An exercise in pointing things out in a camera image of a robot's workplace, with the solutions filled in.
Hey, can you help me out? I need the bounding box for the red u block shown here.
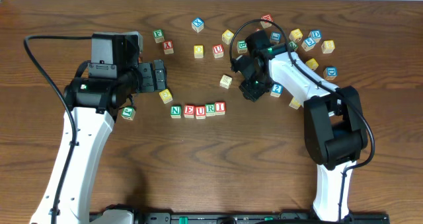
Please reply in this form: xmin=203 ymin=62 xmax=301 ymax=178
xmin=212 ymin=44 xmax=224 ymax=59
xmin=195 ymin=106 xmax=206 ymax=119

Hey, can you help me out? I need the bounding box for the green N block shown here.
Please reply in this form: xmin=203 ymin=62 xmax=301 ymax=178
xmin=171 ymin=106 xmax=182 ymax=118

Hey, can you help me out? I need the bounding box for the red I block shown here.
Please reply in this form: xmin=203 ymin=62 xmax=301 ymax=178
xmin=215 ymin=102 xmax=226 ymax=115

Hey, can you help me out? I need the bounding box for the red E block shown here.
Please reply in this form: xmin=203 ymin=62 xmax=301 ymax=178
xmin=183 ymin=104 xmax=195 ymax=118

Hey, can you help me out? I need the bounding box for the red H block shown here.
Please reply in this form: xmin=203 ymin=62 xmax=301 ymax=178
xmin=260 ymin=14 xmax=273 ymax=28

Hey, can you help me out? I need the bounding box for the plain white wooden block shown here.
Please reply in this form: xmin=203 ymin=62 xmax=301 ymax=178
xmin=219 ymin=75 xmax=233 ymax=89

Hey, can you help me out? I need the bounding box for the green Z block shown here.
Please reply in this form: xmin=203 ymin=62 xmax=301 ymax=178
xmin=289 ymin=41 xmax=298 ymax=52

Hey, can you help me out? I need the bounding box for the yellow O block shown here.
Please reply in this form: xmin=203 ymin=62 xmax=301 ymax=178
xmin=194 ymin=45 xmax=204 ymax=59

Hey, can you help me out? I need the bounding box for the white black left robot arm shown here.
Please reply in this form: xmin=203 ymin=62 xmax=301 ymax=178
xmin=30 ymin=59 xmax=167 ymax=223

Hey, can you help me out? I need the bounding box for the yellow 8 block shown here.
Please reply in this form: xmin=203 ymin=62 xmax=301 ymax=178
xmin=321 ymin=40 xmax=336 ymax=54

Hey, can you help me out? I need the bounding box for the green R block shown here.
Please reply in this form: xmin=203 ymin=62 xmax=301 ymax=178
xmin=205 ymin=103 xmax=215 ymax=116

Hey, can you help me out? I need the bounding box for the blue S block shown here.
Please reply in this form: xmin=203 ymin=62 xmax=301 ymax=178
xmin=301 ymin=37 xmax=316 ymax=52

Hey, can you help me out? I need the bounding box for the blue X block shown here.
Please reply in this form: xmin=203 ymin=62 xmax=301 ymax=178
xmin=191 ymin=17 xmax=204 ymax=33

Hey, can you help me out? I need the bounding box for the green J block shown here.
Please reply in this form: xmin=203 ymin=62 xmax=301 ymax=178
xmin=121 ymin=106 xmax=136 ymax=120

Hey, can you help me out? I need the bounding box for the green B block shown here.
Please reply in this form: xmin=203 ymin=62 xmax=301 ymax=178
xmin=237 ymin=40 xmax=248 ymax=54

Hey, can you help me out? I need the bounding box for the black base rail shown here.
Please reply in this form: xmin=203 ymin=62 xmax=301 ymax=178
xmin=134 ymin=211 xmax=390 ymax=224

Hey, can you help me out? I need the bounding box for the yellow block upper right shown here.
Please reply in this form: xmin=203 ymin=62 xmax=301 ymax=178
xmin=289 ymin=28 xmax=303 ymax=43

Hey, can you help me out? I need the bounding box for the blue d block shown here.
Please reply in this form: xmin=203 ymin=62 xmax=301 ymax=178
xmin=323 ymin=67 xmax=338 ymax=81
xmin=308 ymin=30 xmax=322 ymax=43

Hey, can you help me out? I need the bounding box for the blue 2 block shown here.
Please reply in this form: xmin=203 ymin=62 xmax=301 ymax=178
xmin=270 ymin=83 xmax=283 ymax=98

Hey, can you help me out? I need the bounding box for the yellow block left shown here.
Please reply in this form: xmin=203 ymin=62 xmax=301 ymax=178
xmin=159 ymin=89 xmax=173 ymax=104

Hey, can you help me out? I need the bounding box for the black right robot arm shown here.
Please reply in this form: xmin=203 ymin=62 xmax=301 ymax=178
xmin=230 ymin=43 xmax=374 ymax=221

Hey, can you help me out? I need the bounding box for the yellow block top middle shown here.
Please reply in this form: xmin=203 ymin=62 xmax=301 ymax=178
xmin=221 ymin=29 xmax=234 ymax=45

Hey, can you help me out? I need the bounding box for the yellow S block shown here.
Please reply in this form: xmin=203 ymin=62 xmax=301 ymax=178
xmin=289 ymin=97 xmax=301 ymax=110

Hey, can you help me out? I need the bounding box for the red Y block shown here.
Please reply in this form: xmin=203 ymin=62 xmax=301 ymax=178
xmin=163 ymin=40 xmax=174 ymax=54

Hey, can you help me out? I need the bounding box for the blue D block upper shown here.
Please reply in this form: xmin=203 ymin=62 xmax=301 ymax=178
xmin=308 ymin=30 xmax=322 ymax=43

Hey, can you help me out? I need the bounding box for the blue D block lower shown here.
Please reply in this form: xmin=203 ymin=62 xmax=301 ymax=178
xmin=323 ymin=67 xmax=338 ymax=81

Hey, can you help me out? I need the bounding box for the blue L block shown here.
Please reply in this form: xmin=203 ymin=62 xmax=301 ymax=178
xmin=270 ymin=32 xmax=282 ymax=44

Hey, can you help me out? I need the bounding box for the green F block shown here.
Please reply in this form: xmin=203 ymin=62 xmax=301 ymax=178
xmin=153 ymin=29 xmax=165 ymax=43

